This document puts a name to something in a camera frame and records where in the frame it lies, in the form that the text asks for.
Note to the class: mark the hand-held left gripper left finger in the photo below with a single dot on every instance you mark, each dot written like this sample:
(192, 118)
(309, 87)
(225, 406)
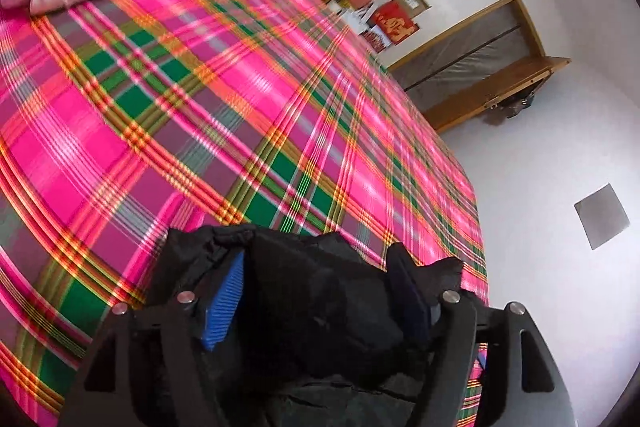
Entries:
(225, 302)

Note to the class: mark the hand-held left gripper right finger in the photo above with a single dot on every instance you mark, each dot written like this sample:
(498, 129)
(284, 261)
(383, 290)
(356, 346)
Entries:
(411, 294)

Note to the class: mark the black puffer jacket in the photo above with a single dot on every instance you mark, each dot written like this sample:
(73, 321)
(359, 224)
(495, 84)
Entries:
(325, 292)

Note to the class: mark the pink plaid bed sheet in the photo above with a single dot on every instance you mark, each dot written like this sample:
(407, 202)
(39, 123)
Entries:
(200, 107)

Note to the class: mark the hanging brown bag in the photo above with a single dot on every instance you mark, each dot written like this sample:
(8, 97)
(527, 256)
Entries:
(512, 104)

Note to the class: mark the wooden door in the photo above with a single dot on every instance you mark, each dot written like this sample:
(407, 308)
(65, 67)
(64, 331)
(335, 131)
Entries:
(500, 92)

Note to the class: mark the red gift box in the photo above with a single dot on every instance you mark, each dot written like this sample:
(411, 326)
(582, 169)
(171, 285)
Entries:
(395, 23)

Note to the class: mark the cardboard box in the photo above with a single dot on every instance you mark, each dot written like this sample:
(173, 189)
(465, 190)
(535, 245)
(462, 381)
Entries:
(411, 1)

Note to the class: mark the grey wall panel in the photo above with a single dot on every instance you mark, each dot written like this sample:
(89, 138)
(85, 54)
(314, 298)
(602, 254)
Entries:
(601, 217)

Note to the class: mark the wooden frame with grey curtain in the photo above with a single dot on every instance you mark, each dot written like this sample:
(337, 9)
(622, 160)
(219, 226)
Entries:
(465, 52)

